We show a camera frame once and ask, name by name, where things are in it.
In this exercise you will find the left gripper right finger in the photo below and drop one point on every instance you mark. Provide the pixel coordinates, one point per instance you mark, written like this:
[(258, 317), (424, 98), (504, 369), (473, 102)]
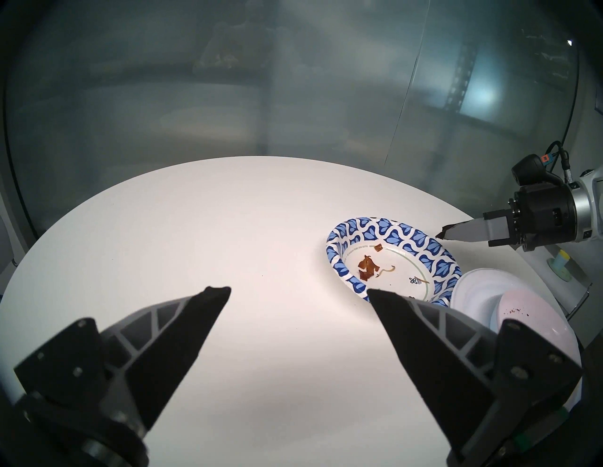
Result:
[(433, 362)]

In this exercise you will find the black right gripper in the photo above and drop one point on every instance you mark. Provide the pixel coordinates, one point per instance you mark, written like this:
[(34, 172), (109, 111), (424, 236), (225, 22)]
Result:
[(541, 216)]

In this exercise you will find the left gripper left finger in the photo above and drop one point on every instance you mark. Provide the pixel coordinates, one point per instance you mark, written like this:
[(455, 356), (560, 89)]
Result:
[(141, 367)]

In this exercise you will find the plain white paper plate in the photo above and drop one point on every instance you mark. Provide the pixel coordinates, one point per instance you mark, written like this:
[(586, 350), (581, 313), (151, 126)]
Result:
[(476, 294)]

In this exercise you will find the pink plate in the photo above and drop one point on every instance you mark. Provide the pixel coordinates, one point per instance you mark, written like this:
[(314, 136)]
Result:
[(541, 313)]

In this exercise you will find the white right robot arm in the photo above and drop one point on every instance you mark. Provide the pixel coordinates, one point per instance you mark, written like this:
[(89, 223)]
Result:
[(589, 207)]

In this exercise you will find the small blue patterned paper bowl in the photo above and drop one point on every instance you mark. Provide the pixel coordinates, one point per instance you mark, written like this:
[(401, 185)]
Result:
[(438, 263)]

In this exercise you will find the green bottle with yellow cap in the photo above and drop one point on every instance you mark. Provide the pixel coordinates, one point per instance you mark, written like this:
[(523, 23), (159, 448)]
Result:
[(560, 263)]

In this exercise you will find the few brown food scraps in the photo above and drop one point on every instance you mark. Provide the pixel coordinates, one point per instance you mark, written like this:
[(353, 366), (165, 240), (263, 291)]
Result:
[(368, 266)]

